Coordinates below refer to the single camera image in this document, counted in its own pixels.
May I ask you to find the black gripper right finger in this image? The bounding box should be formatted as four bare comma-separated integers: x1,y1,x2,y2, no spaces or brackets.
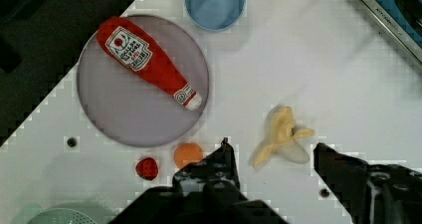
314,142,422,224

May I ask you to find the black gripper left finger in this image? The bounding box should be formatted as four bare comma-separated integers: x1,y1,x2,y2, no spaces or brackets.
108,138,286,224

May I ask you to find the yellow plush peeled banana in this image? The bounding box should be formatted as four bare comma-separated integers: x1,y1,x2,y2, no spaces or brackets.
252,107,315,168

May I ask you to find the orange plush fruit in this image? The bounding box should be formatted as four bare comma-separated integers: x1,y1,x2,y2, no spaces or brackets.
173,143,203,168

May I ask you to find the dark red plush strawberry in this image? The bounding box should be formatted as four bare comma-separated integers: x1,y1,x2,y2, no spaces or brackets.
135,157,158,180

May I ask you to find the grey round plate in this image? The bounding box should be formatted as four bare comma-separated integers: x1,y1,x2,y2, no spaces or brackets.
77,15,212,147

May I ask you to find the green perforated colander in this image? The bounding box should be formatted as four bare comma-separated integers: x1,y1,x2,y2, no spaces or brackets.
9,202,115,224

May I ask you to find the red plush ketchup bottle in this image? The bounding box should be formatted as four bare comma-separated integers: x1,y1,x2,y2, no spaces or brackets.
97,17,202,111

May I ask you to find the blue bowl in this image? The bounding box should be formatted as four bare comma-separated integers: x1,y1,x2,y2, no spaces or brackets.
183,0,247,32

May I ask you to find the silver black toaster oven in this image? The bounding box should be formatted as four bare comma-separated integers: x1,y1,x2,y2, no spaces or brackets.
357,0,422,64

